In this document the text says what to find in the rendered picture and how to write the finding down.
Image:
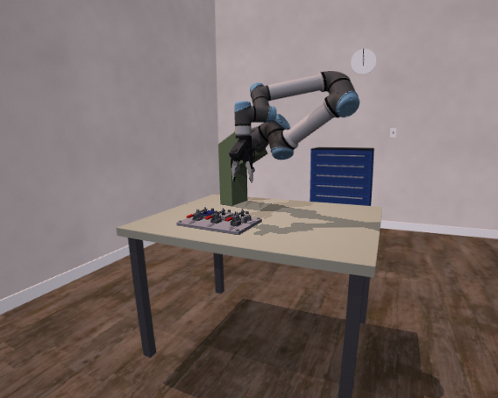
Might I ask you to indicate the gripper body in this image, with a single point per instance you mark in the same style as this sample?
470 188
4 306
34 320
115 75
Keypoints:
243 155

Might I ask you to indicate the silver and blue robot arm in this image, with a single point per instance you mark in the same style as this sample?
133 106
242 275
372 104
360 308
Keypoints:
342 101

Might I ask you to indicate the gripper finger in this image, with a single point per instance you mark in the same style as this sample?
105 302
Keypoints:
249 165
234 167

